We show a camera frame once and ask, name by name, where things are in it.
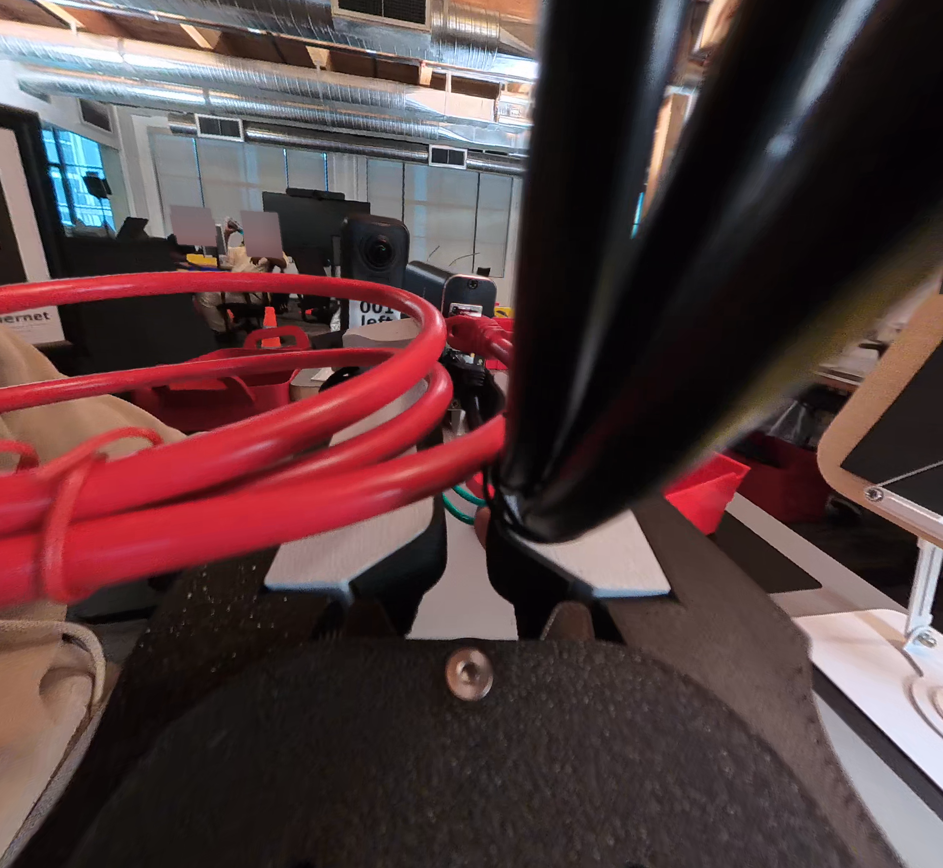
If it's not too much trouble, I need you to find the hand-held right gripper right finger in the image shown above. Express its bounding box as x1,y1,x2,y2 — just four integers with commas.
486,506,673,600

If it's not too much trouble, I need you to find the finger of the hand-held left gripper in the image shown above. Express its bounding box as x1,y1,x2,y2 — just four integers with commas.
343,319,424,352

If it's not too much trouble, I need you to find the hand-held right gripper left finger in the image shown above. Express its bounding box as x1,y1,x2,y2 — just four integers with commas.
264,496,448,601

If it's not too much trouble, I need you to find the red plastic bin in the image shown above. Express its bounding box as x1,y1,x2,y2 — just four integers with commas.
663,452,752,538

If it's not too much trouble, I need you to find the green ethernet cable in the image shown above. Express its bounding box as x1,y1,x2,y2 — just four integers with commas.
441,481,493,526

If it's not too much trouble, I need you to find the red ethernet cable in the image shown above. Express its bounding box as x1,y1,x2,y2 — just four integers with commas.
0,271,517,609

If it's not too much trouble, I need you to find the black ethernet cable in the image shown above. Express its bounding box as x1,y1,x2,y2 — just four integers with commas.
441,0,943,545

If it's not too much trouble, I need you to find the black monitor screen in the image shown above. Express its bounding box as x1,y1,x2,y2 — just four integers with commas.
261,188,371,274

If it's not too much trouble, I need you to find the red plastic basket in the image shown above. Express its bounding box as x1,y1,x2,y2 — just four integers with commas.
131,325,312,434

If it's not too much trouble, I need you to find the dark red crate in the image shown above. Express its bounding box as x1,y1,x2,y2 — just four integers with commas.
725,430,835,524

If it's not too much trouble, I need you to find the window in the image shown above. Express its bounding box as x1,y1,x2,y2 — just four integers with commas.
40,128,122,230

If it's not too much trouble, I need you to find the black-framed printed tag sign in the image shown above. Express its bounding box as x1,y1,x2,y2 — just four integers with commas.
0,106,69,348

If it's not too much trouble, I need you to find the beige hoodie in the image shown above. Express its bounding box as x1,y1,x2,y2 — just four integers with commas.
0,599,122,865

